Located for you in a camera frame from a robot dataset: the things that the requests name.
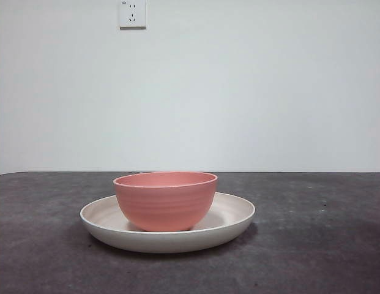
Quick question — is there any red ribbed bowl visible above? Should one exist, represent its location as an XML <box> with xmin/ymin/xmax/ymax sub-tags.
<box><xmin>113</xmin><ymin>171</ymin><xmax>218</xmax><ymax>232</ymax></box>

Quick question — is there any white round plate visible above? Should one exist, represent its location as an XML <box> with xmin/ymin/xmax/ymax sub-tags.
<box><xmin>80</xmin><ymin>192</ymin><xmax>256</xmax><ymax>254</ymax></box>

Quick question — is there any white wall socket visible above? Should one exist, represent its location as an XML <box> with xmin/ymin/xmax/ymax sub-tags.
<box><xmin>119</xmin><ymin>0</ymin><xmax>147</xmax><ymax>31</ymax></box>

